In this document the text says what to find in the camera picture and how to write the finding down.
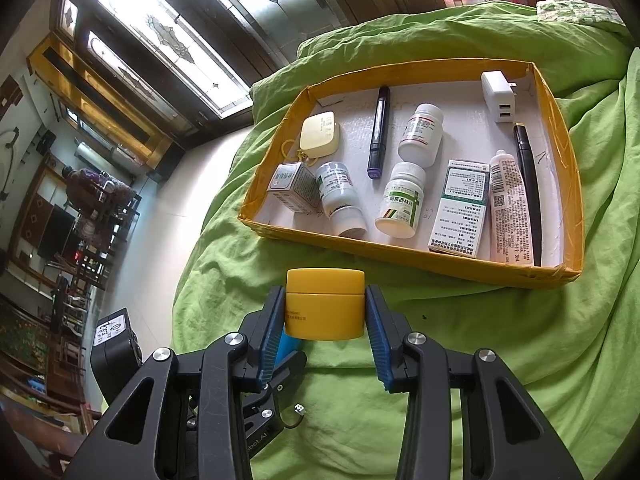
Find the white bottle plant label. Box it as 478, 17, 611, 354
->
315, 161, 368, 237

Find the black television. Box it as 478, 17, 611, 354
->
37, 205, 78, 263

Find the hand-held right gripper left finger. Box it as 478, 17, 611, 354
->
62, 285, 288, 480

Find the small white connector wire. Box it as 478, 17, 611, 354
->
281, 402, 306, 430

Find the yellow cardboard box tray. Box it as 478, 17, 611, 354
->
237, 59, 586, 291

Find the white charger plug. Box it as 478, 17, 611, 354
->
481, 70, 518, 125

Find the yellow jar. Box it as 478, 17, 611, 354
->
284, 267, 367, 342

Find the patterned pillow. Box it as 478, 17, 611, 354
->
536, 0, 626, 25

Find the black marker purple cap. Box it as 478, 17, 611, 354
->
367, 85, 392, 180

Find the white bottle striped green label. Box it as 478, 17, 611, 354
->
375, 161, 427, 239

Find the wooden chair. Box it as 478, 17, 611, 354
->
75, 240, 116, 291

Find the blue and white medicine box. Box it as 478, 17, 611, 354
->
426, 159, 491, 259

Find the floral hand cream tube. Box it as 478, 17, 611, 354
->
488, 149, 536, 266

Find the green blanket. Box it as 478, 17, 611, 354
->
170, 0, 640, 480

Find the yellow wooden door frame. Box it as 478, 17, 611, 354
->
27, 35, 173, 168

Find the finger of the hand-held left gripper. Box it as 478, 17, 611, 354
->
260, 347, 308, 411

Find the black pen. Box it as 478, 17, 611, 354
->
512, 122, 544, 267

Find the white bottle red stripe label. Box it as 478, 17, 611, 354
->
397, 103, 445, 168

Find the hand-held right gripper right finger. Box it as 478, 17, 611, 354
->
365, 285, 586, 480

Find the small white carton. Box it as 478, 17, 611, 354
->
266, 161, 323, 216

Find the cream case with yellow cord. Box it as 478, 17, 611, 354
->
280, 111, 342, 168

